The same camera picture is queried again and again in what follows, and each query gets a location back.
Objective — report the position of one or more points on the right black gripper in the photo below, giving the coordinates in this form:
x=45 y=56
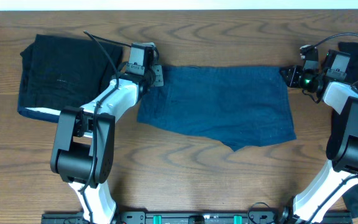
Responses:
x=291 y=81

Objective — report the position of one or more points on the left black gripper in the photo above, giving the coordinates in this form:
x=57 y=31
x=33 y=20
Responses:
x=159 y=81

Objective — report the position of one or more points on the blue denim shorts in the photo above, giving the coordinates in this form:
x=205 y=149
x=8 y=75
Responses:
x=238 y=106

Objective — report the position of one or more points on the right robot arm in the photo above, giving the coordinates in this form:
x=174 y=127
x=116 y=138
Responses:
x=340 y=171

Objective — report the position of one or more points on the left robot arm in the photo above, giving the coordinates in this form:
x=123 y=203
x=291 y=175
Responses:
x=83 y=148

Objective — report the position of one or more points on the folded black garment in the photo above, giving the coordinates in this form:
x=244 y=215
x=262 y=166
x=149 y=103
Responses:
x=62 y=71

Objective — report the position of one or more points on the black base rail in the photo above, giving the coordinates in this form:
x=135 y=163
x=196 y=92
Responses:
x=191 y=218

